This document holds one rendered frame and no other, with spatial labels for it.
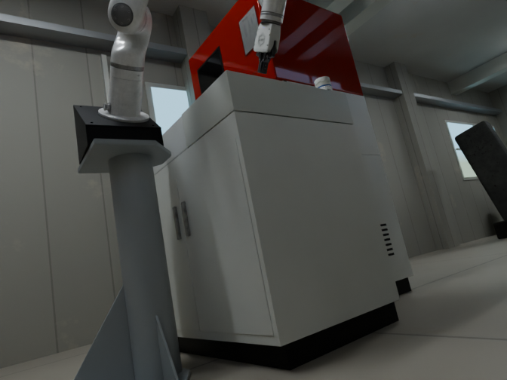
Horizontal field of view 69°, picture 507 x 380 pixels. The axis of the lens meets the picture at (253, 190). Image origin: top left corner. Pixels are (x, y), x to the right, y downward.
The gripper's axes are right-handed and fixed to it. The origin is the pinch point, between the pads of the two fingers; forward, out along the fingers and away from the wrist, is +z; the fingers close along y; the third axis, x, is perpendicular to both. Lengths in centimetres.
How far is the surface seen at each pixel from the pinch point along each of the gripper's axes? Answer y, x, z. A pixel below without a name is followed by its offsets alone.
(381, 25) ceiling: -218, 318, -91
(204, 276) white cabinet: 13, -19, 78
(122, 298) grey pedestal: 9, -47, 84
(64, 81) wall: -220, -37, 32
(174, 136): -25.7, -20.6, 33.1
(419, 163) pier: -177, 428, 75
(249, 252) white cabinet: 36, -18, 56
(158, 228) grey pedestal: 2, -34, 62
